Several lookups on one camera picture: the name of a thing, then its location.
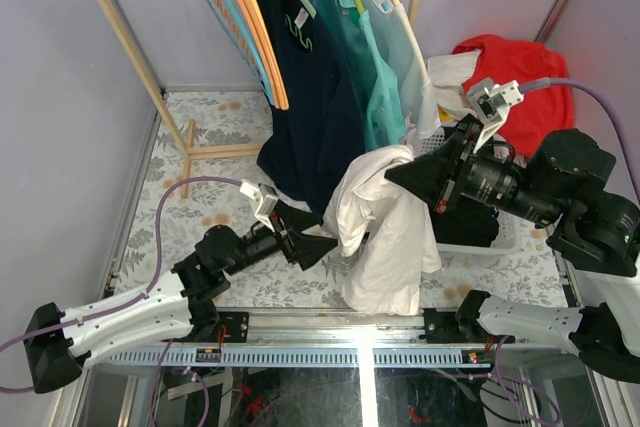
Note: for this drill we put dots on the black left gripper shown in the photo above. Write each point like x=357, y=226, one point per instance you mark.
x=300, y=247

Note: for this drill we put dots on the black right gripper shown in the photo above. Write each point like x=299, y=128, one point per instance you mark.
x=431, y=177

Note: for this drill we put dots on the white t shirt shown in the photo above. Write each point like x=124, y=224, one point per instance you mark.
x=390, y=231

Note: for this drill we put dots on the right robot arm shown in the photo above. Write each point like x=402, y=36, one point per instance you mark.
x=597, y=232

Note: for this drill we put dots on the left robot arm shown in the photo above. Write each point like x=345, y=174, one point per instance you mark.
x=61, y=344

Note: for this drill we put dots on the navy blue hanging shirt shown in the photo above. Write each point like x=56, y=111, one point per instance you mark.
x=316, y=138

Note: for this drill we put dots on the orange plastic hanger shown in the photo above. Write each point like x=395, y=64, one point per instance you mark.
x=255, y=32
x=267, y=37

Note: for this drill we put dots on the light blue hanging shirt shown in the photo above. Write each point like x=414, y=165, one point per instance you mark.
x=425, y=116

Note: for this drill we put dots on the cream white hanger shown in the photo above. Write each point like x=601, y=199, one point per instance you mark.
x=398, y=47

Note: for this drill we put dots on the teal hanging shirt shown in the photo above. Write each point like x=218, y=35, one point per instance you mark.
x=374, y=83

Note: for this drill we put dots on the blue plastic hanger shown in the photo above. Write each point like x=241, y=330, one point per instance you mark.
x=233, y=16

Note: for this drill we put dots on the black clothes in basket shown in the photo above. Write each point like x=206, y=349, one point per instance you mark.
x=469, y=223

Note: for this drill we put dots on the white laundry basket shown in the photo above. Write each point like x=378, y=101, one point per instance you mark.
x=508, y=239

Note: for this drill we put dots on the white crumpled cloth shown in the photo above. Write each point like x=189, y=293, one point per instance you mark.
x=448, y=73

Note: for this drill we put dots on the red cloth pile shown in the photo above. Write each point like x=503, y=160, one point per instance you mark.
x=541, y=111

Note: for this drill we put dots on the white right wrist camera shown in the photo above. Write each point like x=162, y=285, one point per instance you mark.
x=492, y=103

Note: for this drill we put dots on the aluminium mounting rail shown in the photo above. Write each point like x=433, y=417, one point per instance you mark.
x=325, y=327

